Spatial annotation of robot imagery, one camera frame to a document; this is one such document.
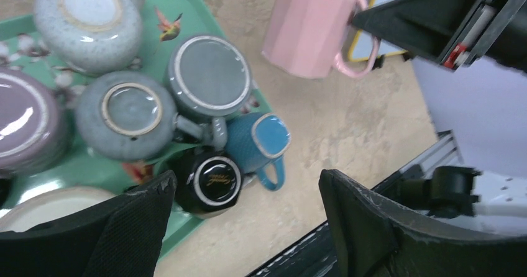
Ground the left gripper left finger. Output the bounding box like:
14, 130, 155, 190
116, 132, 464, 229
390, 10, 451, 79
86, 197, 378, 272
1, 171, 177, 276

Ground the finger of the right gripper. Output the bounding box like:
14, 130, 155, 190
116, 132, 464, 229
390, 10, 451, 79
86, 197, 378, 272
352, 0, 485, 61

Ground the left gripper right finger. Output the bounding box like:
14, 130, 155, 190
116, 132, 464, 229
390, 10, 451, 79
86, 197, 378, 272
318, 170, 526, 276

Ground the pink faceted mug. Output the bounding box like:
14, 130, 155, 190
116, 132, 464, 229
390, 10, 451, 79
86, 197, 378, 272
262, 0, 380, 79

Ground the blue textured mug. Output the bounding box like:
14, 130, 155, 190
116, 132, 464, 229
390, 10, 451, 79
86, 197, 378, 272
225, 112, 291, 191

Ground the grey flat-bottom mug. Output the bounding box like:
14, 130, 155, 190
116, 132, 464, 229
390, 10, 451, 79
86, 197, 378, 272
163, 34, 253, 150

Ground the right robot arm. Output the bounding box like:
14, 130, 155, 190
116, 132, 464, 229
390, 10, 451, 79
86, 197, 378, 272
352, 0, 526, 219

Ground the cream mug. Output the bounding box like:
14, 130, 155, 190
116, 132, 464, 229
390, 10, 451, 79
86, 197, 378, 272
1, 186, 116, 232

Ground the black mug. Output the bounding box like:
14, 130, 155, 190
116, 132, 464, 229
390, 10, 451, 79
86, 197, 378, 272
166, 149, 243, 219

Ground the grey-blue speckled round mug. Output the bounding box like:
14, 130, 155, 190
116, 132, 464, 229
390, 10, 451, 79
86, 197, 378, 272
75, 71, 204, 162

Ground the white speckled round mug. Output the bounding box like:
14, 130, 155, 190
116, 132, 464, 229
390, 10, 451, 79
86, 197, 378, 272
33, 0, 145, 76

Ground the yellow framed whiteboard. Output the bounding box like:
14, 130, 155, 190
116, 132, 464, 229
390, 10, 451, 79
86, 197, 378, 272
347, 0, 407, 62

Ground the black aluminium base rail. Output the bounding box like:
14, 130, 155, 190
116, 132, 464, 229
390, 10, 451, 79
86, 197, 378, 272
248, 130, 462, 276

